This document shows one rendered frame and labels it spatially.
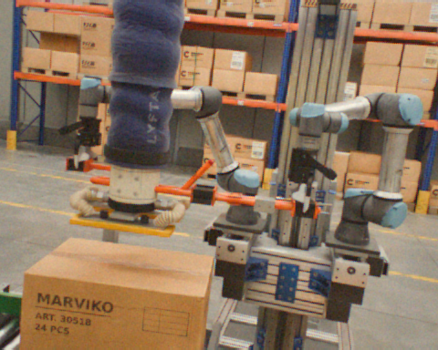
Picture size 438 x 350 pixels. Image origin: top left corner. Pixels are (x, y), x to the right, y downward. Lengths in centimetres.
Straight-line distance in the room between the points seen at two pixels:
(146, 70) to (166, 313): 79
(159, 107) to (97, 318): 73
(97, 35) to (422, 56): 593
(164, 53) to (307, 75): 87
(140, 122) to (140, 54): 21
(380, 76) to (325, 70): 654
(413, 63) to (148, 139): 754
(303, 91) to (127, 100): 95
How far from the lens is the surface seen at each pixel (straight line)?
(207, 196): 159
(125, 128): 155
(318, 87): 221
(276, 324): 239
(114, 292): 161
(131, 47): 154
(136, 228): 156
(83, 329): 169
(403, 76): 878
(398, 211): 199
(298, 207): 161
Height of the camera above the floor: 159
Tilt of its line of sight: 10 degrees down
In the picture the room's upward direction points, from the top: 7 degrees clockwise
